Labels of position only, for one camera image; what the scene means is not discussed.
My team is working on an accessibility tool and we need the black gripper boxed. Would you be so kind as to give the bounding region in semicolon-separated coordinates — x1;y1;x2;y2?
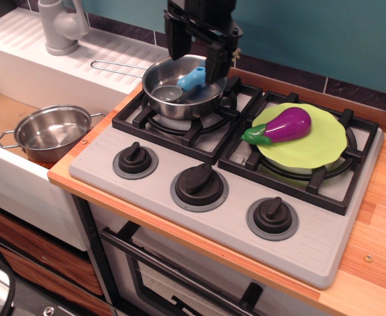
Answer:
164;8;243;84

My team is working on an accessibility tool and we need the blue handled grey spoon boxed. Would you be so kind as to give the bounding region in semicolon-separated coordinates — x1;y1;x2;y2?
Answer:
152;66;206;103

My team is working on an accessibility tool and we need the purple toy eggplant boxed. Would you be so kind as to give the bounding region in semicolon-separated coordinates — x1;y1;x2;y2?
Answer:
241;107;312;145

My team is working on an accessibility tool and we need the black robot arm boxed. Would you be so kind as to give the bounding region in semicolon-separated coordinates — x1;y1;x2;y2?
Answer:
164;0;243;85

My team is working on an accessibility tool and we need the black left stove knob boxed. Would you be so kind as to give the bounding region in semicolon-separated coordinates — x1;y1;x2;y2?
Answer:
113;142;159;180

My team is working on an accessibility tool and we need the black stove knob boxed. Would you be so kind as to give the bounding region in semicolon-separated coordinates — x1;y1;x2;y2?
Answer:
170;163;229;213
246;197;299;242
113;142;159;180

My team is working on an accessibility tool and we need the black middle stove knob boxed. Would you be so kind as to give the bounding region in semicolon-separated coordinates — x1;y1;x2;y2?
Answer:
170;163;229;213

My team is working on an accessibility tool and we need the grey toy stove top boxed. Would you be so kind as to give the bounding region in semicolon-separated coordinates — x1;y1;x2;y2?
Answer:
68;84;385;290

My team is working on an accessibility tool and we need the lime green plate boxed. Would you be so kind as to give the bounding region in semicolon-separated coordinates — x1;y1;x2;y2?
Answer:
252;103;348;169

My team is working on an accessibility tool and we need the black right stove knob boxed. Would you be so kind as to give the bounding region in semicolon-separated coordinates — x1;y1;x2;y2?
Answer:
246;197;299;242

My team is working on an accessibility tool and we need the black left burner grate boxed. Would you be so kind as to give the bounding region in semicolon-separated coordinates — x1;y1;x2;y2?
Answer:
112;76;263;165

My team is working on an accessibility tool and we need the black burner grate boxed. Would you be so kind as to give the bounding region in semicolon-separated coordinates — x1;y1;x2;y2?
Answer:
112;76;263;165
218;92;383;215

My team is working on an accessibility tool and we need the grey toy faucet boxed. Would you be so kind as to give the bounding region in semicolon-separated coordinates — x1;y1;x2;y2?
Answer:
38;0;90;56

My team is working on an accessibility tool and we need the black right burner grate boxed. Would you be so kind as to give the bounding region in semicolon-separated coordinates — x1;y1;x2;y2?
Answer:
218;92;383;215

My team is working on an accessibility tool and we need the white toy sink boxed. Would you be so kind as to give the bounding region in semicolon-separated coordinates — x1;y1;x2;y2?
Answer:
0;9;167;251

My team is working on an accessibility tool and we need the wood front drawer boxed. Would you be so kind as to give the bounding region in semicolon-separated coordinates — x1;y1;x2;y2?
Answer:
0;209;112;315

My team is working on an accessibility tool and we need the steel saucepan with handle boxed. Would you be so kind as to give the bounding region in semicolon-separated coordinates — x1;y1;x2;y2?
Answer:
90;55;228;120

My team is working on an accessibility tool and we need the steel two-handled pot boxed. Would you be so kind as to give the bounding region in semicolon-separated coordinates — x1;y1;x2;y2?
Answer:
0;105;104;164

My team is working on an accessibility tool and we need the oven door with handle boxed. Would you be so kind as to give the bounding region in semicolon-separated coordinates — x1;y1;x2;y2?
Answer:
99;221;312;316

